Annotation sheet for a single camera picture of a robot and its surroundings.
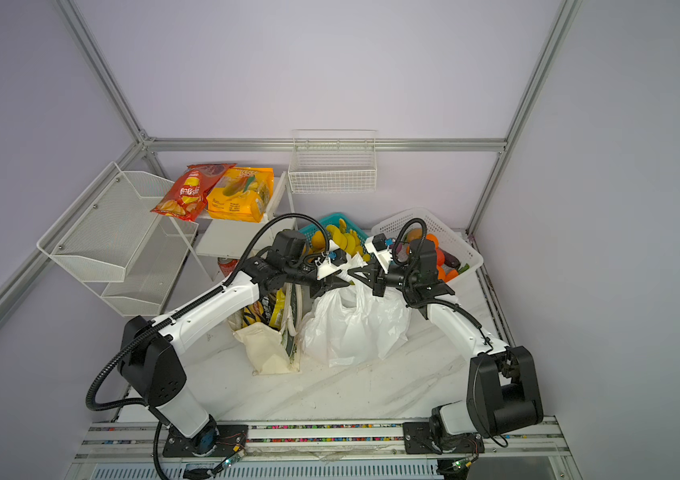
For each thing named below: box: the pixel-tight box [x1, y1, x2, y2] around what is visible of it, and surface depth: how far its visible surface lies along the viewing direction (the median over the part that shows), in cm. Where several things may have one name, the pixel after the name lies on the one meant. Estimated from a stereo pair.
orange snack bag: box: [206, 167, 275, 223], surface depth 78 cm
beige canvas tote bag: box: [228, 282, 304, 375], surface depth 78 cm
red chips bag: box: [151, 164, 237, 222], surface depth 81 cm
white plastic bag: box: [301, 274, 409, 367], surface depth 80 cm
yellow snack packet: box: [269, 288, 286, 330], surface depth 82 cm
